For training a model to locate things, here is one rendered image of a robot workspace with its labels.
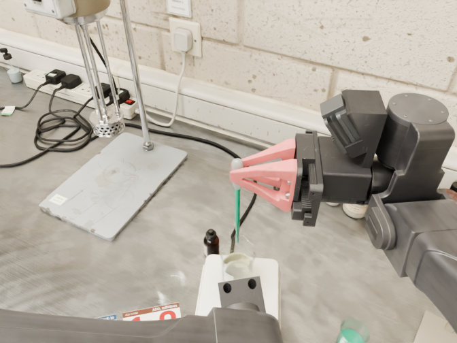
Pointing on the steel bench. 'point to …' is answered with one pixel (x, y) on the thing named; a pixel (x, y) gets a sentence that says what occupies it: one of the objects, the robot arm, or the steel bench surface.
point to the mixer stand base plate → (113, 186)
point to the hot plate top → (271, 299)
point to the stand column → (135, 74)
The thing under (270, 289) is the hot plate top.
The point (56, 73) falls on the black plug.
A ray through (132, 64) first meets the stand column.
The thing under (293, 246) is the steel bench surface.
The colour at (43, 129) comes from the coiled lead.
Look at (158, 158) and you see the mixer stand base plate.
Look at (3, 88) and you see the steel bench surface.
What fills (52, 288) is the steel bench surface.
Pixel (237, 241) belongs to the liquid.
